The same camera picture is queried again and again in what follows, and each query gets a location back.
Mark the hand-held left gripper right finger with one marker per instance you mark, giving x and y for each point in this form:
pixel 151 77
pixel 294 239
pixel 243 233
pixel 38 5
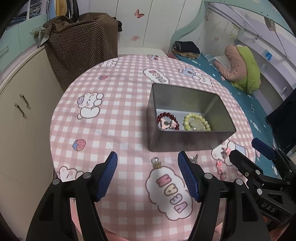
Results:
pixel 188 176

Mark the beige cabinet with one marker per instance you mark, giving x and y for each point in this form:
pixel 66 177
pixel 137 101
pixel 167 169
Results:
pixel 23 139

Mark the hanging grey cloth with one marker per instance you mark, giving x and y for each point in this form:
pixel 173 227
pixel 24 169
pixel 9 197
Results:
pixel 270 24

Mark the brown scarf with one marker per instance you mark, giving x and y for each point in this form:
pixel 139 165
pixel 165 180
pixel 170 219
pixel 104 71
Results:
pixel 189 55

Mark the grey metal tin box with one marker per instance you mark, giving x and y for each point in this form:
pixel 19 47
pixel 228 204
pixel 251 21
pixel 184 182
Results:
pixel 180 99

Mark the brown dotted cloth cover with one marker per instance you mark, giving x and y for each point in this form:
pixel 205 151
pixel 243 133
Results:
pixel 81 46

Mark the teal bunk bed frame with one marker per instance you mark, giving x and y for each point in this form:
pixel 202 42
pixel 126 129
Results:
pixel 196 20

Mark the silver pink charm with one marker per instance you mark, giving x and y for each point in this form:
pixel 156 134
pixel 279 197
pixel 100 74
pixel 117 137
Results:
pixel 165 124

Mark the pink checked cartoon tablecloth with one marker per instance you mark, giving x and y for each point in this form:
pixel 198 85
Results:
pixel 120 115

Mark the black bag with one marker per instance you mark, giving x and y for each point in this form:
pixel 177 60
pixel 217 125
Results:
pixel 119 25

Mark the white pillow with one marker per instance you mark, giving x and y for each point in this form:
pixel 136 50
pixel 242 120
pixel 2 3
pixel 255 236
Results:
pixel 222 62

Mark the purple white shelf unit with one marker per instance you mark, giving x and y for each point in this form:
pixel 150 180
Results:
pixel 25 11

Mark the small pink butterfly sticker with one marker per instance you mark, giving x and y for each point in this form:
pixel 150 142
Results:
pixel 216 38

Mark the pale green oval pendant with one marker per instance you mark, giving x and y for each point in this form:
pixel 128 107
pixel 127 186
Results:
pixel 197 124

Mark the hanging dark coat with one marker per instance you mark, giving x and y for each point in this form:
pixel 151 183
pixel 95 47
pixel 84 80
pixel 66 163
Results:
pixel 284 111

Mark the small silver charm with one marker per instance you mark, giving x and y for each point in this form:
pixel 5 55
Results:
pixel 194 158

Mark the dark folded clothes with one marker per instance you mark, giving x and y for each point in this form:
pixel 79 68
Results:
pixel 187 46

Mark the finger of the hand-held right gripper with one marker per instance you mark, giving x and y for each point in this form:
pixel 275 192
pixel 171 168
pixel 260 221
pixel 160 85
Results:
pixel 262 147
pixel 240 162

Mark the row of hanging clothes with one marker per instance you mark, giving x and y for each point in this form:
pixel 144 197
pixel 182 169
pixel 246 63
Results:
pixel 64 9

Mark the pink and green pillow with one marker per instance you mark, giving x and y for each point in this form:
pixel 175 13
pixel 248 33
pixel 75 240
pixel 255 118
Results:
pixel 251 69

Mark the faded pink butterfly sticker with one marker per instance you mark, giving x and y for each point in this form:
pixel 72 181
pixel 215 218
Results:
pixel 134 38

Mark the small blue box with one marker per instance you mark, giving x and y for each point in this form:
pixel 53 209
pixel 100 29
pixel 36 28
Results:
pixel 268 56

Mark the white wardrobe doors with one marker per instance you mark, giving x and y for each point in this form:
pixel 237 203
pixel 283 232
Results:
pixel 157 27

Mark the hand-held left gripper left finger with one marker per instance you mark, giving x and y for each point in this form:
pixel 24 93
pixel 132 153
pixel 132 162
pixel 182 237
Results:
pixel 107 176

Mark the small bead charm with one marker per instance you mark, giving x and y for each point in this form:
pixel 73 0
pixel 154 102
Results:
pixel 156 163

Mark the teal drawer cabinet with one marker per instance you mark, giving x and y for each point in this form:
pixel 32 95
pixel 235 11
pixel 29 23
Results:
pixel 20 39

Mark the small pink charm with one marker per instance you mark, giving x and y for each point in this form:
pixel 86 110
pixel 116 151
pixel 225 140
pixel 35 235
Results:
pixel 223 176
pixel 225 150
pixel 218 165

